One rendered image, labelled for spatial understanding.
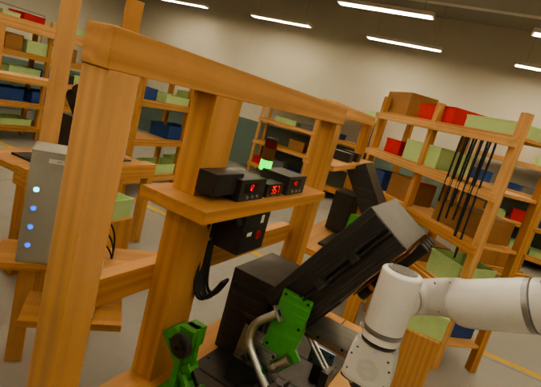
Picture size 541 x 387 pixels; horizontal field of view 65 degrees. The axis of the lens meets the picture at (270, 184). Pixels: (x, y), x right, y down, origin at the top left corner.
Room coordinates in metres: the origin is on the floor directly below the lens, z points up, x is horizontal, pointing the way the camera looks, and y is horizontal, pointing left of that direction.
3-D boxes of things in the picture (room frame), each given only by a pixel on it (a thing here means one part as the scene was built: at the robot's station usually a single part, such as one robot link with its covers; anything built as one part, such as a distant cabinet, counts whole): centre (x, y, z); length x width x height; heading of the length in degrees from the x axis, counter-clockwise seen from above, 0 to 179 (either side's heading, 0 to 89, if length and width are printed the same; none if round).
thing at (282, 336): (1.35, -0.20, 1.17); 0.13 x 0.12 x 0.20; 153
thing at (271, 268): (1.60, -0.10, 1.07); 0.30 x 0.18 x 0.34; 153
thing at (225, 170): (1.29, 0.15, 1.59); 0.15 x 0.07 x 0.07; 153
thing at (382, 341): (0.83, -0.31, 1.47); 0.09 x 0.08 x 0.03; 63
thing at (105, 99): (1.58, 0.09, 1.36); 1.49 x 0.09 x 0.97; 153
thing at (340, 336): (1.47, -0.30, 1.11); 0.39 x 0.16 x 0.03; 63
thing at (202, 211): (1.56, 0.06, 1.52); 0.90 x 0.25 x 0.04; 153
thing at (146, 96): (7.13, 1.84, 1.14); 2.45 x 0.55 x 2.28; 157
